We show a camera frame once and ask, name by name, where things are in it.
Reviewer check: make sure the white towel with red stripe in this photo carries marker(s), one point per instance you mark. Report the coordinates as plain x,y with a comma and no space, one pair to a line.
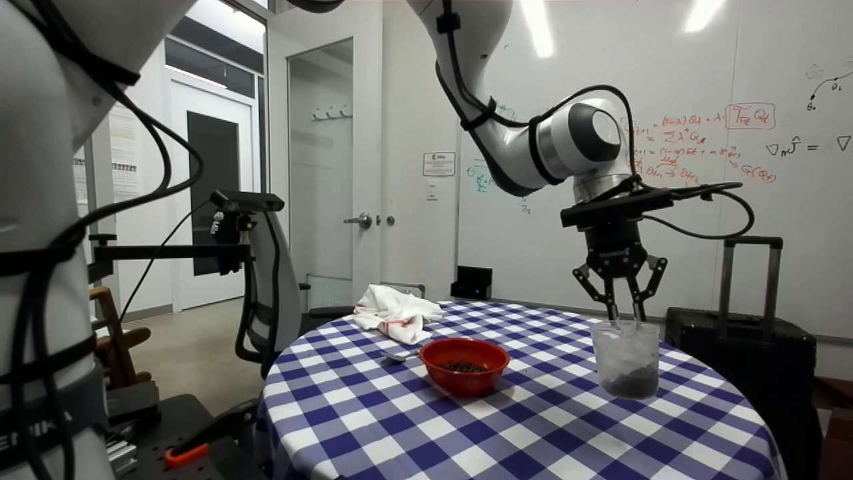
394,312

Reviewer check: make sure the black office chair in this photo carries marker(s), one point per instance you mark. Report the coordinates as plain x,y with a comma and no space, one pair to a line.
273,315

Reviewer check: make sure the whiteboard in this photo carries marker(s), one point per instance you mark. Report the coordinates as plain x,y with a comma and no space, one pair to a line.
754,92

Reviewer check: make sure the coffee beans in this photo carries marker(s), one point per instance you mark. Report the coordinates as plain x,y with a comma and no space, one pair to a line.
469,370
639,384

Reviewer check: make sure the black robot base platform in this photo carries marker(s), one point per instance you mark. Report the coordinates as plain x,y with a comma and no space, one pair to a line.
179,439

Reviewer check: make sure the clear plastic measuring jug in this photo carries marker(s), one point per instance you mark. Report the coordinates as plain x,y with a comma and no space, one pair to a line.
623,348

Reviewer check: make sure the coffee beans in red bowl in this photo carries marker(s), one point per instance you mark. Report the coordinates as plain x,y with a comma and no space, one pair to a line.
469,370

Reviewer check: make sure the black suitcase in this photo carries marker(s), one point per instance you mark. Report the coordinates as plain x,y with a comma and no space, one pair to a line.
766,358

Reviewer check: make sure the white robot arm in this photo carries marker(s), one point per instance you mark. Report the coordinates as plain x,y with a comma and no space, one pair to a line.
586,140

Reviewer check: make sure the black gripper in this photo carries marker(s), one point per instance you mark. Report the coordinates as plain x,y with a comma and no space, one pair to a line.
615,248

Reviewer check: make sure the red bowl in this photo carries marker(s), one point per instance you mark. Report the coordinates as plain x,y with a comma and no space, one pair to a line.
475,350

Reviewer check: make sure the white door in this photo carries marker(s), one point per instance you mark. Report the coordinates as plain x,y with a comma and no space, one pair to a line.
327,143

